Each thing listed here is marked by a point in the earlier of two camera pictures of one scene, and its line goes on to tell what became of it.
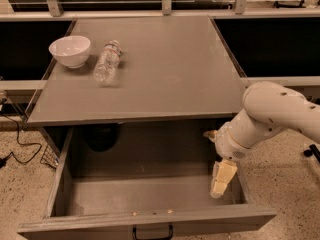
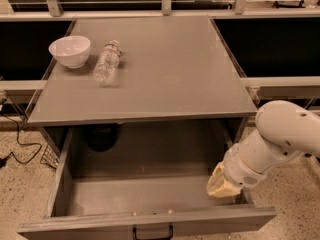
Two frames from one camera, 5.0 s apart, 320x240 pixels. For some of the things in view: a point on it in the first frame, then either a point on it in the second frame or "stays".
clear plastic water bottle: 106,62 stays
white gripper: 227,145 to 239,171
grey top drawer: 141,183 stays
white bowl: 71,50 stays
